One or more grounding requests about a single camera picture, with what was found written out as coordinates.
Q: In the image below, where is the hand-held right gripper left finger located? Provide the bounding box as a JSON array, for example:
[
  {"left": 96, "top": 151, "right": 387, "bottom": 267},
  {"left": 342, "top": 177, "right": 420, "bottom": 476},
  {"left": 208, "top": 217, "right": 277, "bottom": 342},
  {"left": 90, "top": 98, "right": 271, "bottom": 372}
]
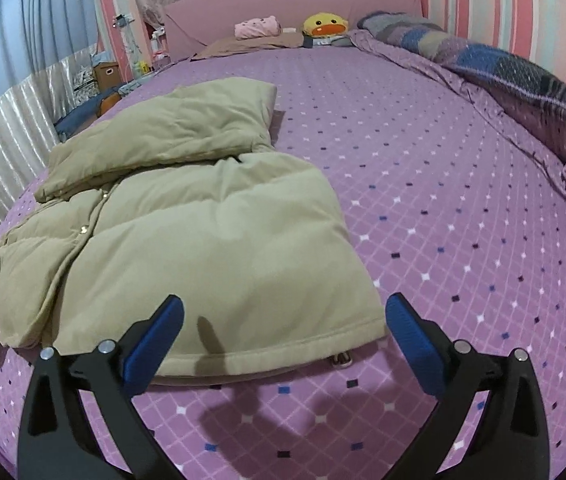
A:
[{"left": 17, "top": 294, "right": 186, "bottom": 480}]

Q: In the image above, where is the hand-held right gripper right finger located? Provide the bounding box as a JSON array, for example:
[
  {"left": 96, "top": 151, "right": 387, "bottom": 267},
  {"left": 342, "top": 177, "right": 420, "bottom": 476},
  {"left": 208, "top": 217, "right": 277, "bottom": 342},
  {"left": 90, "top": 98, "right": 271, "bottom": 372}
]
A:
[{"left": 385, "top": 293, "right": 552, "bottom": 480}]

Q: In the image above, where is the beige puffer jacket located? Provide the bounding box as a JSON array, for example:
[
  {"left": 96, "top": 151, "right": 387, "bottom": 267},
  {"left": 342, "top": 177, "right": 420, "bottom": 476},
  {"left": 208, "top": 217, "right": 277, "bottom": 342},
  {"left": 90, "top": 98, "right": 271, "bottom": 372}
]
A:
[{"left": 0, "top": 79, "right": 388, "bottom": 387}]

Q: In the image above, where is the silver pleated curtain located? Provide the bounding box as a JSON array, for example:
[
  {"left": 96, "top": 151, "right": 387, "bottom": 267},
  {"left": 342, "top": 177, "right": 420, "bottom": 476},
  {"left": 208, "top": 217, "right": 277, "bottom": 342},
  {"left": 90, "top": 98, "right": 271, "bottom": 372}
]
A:
[{"left": 0, "top": 44, "right": 102, "bottom": 247}]

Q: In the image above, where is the blue cloth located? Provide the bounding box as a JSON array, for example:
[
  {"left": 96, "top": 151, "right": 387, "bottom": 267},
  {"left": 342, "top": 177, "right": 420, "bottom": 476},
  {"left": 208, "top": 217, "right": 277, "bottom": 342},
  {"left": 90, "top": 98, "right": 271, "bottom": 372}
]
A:
[{"left": 55, "top": 95, "right": 104, "bottom": 142}]

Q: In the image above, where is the orange chair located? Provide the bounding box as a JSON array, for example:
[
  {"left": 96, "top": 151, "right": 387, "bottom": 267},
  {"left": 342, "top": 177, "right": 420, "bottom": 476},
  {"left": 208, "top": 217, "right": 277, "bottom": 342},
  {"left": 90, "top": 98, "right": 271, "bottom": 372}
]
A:
[{"left": 98, "top": 93, "right": 124, "bottom": 114}]

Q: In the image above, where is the purple rumpled blanket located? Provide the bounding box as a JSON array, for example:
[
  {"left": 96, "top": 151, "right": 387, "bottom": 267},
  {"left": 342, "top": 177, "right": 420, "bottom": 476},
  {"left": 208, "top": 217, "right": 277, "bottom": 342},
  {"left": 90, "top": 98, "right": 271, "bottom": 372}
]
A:
[{"left": 347, "top": 29, "right": 566, "bottom": 228}]

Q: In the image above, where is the floral bag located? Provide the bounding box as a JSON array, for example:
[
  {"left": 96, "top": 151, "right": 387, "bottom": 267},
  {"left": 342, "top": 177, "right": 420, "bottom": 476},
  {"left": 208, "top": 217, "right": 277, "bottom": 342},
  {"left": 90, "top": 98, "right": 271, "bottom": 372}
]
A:
[{"left": 73, "top": 67, "right": 96, "bottom": 97}]

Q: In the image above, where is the nightstand with cloth cover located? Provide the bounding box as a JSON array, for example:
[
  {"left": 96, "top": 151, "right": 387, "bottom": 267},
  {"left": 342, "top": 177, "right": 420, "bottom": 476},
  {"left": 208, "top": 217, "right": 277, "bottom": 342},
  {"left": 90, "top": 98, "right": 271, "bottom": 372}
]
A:
[{"left": 117, "top": 76, "right": 157, "bottom": 97}]

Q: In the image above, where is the brown storage box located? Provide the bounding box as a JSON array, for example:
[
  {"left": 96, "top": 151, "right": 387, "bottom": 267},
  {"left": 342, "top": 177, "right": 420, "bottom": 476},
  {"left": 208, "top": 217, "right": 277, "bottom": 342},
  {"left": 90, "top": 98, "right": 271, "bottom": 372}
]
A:
[{"left": 93, "top": 61, "right": 120, "bottom": 90}]

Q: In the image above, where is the brown pillow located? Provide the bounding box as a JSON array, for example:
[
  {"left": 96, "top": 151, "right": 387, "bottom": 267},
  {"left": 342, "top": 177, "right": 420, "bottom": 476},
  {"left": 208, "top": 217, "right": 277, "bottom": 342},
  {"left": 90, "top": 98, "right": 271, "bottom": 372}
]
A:
[{"left": 190, "top": 29, "right": 310, "bottom": 62}]

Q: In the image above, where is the yellow duck plush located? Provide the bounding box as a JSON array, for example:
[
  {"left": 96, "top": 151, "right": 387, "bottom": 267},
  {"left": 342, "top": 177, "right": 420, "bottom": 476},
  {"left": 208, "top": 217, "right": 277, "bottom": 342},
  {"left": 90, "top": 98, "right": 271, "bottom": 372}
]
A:
[{"left": 303, "top": 12, "right": 349, "bottom": 39}]

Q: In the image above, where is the pink folded plush blanket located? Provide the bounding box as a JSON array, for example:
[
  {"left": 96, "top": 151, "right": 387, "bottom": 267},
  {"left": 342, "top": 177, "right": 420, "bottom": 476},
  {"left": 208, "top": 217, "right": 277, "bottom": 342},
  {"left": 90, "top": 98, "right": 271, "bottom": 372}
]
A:
[{"left": 234, "top": 15, "right": 283, "bottom": 40}]

